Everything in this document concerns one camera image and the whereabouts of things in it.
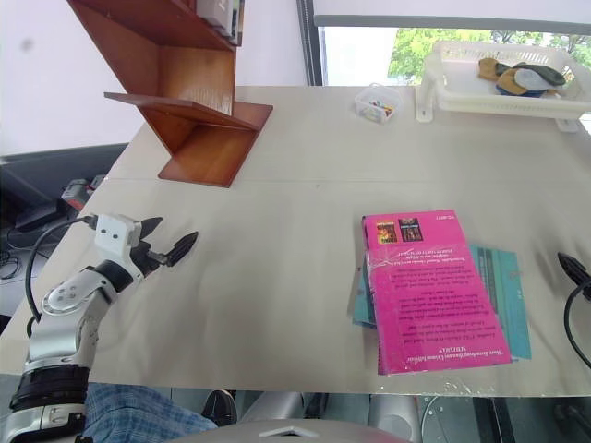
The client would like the red and black device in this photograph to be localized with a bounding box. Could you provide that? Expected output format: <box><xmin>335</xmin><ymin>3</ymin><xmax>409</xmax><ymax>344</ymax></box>
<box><xmin>61</xmin><ymin>176</ymin><xmax>111</xmax><ymax>210</ymax></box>

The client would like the white plastic basket rack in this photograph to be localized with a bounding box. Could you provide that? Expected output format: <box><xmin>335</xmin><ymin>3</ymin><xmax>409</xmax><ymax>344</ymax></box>
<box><xmin>415</xmin><ymin>40</ymin><xmax>591</xmax><ymax>135</ymax></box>

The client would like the black flat device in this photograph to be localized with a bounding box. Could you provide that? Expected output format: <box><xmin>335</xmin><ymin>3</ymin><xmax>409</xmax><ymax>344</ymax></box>
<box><xmin>15</xmin><ymin>206</ymin><xmax>71</xmax><ymax>233</ymax></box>

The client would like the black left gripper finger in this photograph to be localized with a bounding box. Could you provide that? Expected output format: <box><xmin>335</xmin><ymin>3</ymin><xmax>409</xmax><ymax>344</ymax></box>
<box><xmin>165</xmin><ymin>231</ymin><xmax>200</xmax><ymax>268</ymax></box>
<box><xmin>139</xmin><ymin>216</ymin><xmax>164</xmax><ymax>242</ymax></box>

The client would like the white roller blind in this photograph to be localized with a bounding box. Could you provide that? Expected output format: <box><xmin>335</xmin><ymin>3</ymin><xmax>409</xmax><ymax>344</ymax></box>
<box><xmin>313</xmin><ymin>0</ymin><xmax>591</xmax><ymax>28</ymax></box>

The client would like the wooden zigzag bookshelf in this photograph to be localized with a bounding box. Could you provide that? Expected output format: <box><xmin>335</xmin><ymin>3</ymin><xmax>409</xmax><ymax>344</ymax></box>
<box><xmin>66</xmin><ymin>0</ymin><xmax>275</xmax><ymax>189</ymax></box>

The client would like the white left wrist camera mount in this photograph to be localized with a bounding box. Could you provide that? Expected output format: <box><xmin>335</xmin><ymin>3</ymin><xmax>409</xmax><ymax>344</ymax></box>
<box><xmin>93</xmin><ymin>213</ymin><xmax>145</xmax><ymax>280</ymax></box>

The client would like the small clear plastic box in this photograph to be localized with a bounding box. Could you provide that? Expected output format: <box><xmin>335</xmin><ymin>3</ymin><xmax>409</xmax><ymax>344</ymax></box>
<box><xmin>354</xmin><ymin>83</ymin><xmax>402</xmax><ymax>126</ymax></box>

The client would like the pink paperback book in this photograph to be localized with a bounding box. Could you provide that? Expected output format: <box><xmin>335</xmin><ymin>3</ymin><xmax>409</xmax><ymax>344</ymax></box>
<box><xmin>360</xmin><ymin>210</ymin><xmax>514</xmax><ymax>377</ymax></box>

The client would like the dark window frame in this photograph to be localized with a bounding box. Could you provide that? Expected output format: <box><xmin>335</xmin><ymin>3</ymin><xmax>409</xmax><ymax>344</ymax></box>
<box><xmin>296</xmin><ymin>0</ymin><xmax>325</xmax><ymax>87</ymax></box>

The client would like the blue plaid trouser leg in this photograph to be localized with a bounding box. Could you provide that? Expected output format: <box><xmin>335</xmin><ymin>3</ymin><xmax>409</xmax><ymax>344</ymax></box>
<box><xmin>83</xmin><ymin>382</ymin><xmax>219</xmax><ymax>443</ymax></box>

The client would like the black shoe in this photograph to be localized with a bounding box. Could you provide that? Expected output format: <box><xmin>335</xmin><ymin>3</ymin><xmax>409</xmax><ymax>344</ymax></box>
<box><xmin>201</xmin><ymin>389</ymin><xmax>238</xmax><ymax>429</ymax></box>

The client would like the yellow brown cloth piece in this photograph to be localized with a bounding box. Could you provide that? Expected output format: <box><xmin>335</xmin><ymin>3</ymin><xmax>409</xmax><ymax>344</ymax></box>
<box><xmin>476</xmin><ymin>56</ymin><xmax>524</xmax><ymax>96</ymax></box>

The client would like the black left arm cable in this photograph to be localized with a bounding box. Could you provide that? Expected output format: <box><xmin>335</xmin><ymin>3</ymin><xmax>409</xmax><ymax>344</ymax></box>
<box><xmin>24</xmin><ymin>215</ymin><xmax>99</xmax><ymax>325</ymax></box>

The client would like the blue cloth piece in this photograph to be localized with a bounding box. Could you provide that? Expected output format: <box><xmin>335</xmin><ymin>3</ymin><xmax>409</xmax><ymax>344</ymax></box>
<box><xmin>495</xmin><ymin>81</ymin><xmax>561</xmax><ymax>99</ymax></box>

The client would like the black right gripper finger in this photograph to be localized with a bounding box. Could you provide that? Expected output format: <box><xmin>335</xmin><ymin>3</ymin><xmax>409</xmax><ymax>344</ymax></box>
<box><xmin>556</xmin><ymin>251</ymin><xmax>591</xmax><ymax>291</ymax></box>

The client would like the teal paperback book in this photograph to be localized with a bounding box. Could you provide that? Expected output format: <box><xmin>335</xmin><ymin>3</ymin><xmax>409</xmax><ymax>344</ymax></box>
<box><xmin>352</xmin><ymin>244</ymin><xmax>533</xmax><ymax>362</ymax></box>

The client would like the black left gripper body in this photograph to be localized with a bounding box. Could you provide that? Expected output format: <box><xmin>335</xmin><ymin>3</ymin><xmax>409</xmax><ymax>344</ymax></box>
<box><xmin>132</xmin><ymin>239</ymin><xmax>170</xmax><ymax>278</ymax></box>

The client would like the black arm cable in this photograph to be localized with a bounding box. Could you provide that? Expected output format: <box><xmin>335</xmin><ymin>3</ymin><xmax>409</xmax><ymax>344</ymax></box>
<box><xmin>24</xmin><ymin>215</ymin><xmax>99</xmax><ymax>325</ymax></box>
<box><xmin>562</xmin><ymin>284</ymin><xmax>591</xmax><ymax>370</ymax></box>

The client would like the grey cloth piece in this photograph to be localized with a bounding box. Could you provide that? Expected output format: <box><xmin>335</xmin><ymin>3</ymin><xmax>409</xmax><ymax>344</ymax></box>
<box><xmin>513</xmin><ymin>67</ymin><xmax>549</xmax><ymax>92</ymax></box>

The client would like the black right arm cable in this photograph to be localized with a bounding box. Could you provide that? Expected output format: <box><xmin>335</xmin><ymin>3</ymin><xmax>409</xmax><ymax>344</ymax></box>
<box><xmin>562</xmin><ymin>284</ymin><xmax>591</xmax><ymax>370</ymax></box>

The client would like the grey round base disc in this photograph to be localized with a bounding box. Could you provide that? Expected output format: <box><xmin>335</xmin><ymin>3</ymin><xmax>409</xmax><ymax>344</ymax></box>
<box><xmin>416</xmin><ymin>395</ymin><xmax>477</xmax><ymax>443</ymax></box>

